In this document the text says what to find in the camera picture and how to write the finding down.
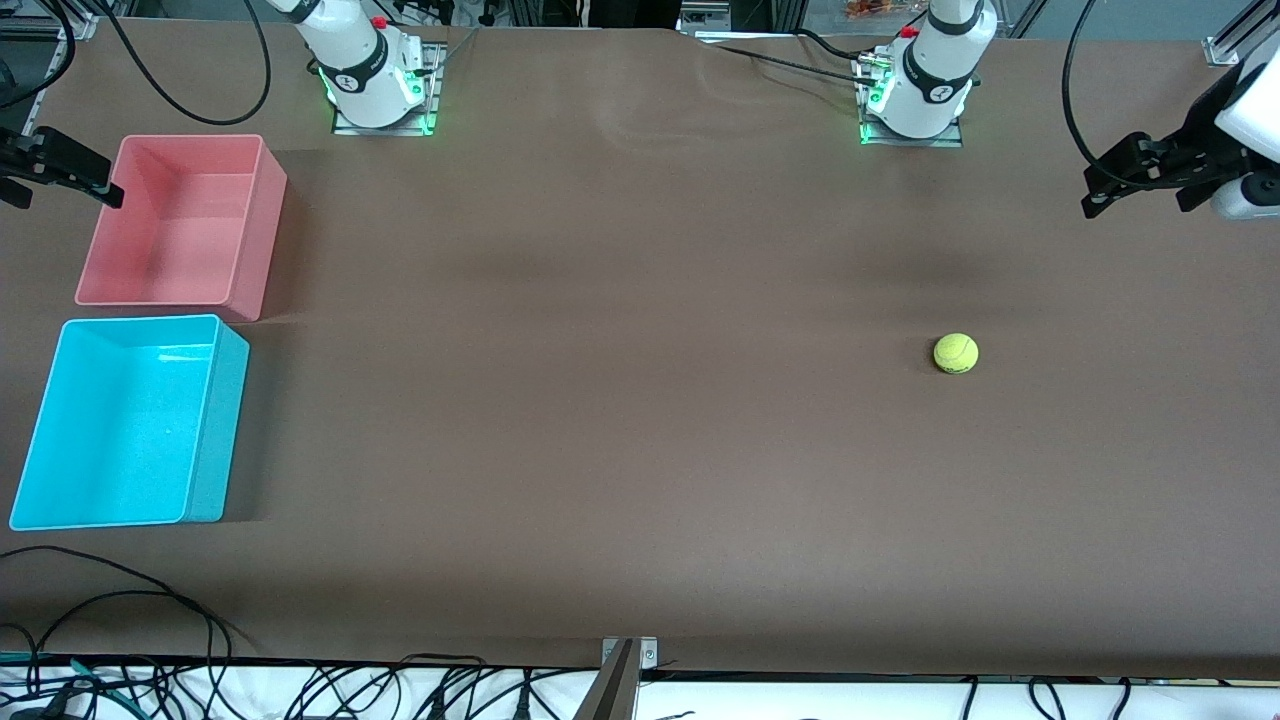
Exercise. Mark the silver metal bracket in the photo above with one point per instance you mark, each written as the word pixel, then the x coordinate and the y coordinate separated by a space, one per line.
pixel 648 652

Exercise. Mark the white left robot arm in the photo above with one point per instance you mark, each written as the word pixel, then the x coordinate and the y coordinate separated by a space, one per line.
pixel 925 85

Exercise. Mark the blue plastic bin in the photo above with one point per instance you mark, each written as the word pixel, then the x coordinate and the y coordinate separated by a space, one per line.
pixel 120 430

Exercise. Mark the aluminium frame profile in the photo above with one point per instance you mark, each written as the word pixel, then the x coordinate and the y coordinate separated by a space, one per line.
pixel 1235 45
pixel 85 25

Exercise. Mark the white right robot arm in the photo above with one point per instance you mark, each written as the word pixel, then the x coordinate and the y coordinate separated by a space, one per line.
pixel 360 70

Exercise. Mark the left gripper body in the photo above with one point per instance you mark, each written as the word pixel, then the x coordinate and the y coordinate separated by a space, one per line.
pixel 1203 132

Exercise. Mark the yellow tennis ball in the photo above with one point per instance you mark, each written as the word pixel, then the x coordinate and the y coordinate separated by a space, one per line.
pixel 956 354

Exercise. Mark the grey camera mount bar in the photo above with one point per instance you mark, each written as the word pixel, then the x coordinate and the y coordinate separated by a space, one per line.
pixel 610 695

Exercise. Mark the pink plastic bin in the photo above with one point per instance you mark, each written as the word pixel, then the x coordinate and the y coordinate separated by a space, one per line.
pixel 170 230

